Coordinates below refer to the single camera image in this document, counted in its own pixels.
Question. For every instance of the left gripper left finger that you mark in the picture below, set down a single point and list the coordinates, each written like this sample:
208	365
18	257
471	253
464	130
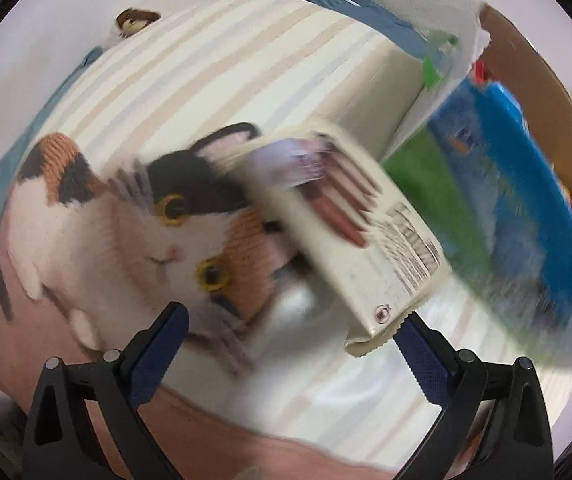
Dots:
60	440

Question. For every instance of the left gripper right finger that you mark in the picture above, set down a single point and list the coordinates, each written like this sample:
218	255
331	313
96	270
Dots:
515	441

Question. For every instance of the Franzzi cookie package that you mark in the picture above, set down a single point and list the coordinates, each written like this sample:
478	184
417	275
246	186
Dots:
353	224

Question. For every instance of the cat print knitted pillow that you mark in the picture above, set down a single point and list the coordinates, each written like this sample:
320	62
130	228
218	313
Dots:
111	253

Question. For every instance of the blue green milk carton box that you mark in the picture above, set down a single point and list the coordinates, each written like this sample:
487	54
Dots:
490	171

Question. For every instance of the striped cream pink blanket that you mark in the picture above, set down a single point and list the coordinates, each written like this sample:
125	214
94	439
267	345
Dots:
305	408

